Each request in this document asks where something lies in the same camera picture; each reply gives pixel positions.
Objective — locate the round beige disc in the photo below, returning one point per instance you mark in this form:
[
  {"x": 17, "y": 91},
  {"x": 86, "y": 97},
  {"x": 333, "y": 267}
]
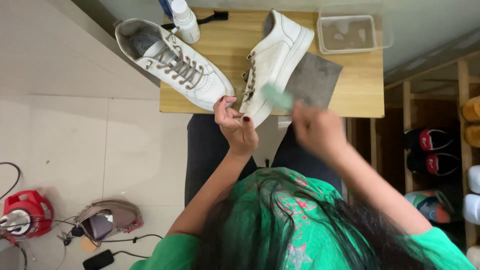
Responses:
[{"x": 88, "y": 245}]

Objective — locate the blue packet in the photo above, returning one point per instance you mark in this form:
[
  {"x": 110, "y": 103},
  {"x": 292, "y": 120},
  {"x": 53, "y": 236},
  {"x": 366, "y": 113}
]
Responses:
[{"x": 165, "y": 7}]

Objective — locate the light green brush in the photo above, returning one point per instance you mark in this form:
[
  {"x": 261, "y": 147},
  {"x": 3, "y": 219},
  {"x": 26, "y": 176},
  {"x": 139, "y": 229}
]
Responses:
[{"x": 278, "y": 97}]

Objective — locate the red and white appliance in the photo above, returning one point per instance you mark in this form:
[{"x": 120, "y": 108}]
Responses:
[{"x": 30, "y": 213}]

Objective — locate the person's right hand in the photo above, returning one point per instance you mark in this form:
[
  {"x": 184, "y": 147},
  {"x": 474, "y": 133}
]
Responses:
[{"x": 322, "y": 133}]

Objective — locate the clear plastic container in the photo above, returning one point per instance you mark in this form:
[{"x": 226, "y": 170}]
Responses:
[{"x": 348, "y": 33}]

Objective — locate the grey cleaning cloth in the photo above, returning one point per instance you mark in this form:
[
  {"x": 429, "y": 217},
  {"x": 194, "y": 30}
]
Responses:
[{"x": 317, "y": 77}]

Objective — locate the black bristle brush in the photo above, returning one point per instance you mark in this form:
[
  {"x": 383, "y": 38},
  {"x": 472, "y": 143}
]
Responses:
[{"x": 215, "y": 15}]

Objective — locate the black power bank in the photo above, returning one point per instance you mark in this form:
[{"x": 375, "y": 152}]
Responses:
[{"x": 98, "y": 260}]

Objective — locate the white plastic bottle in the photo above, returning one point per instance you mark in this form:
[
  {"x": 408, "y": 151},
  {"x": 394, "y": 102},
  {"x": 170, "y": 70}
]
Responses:
[{"x": 186, "y": 24}]

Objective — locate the taupe handbag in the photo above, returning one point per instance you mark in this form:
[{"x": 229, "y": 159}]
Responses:
[{"x": 120, "y": 217}]

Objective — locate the person's right fingers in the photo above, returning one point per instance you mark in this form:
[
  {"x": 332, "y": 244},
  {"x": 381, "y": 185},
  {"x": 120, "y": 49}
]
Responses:
[{"x": 303, "y": 112}]

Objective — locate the green printed t-shirt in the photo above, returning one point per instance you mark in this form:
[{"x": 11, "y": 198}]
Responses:
[{"x": 442, "y": 251}]

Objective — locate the black trousers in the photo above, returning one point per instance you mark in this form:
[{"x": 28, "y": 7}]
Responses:
[{"x": 204, "y": 150}]

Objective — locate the wooden shoe rack with shoes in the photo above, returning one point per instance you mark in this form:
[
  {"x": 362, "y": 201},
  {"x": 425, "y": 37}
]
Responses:
[{"x": 431, "y": 150}]

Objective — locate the white sneaker sideways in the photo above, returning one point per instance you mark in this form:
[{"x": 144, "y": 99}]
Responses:
[{"x": 275, "y": 56}]

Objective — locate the person's left hand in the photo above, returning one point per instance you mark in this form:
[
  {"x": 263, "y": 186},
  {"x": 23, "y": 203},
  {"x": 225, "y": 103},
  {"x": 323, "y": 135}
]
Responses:
[{"x": 235, "y": 131}]

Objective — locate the bunch of keys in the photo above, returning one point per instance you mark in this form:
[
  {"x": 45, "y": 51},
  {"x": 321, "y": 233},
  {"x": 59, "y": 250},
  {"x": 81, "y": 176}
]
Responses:
[{"x": 69, "y": 234}]

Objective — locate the white sneaker with grey laces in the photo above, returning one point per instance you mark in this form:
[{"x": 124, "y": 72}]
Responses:
[{"x": 202, "y": 77}]

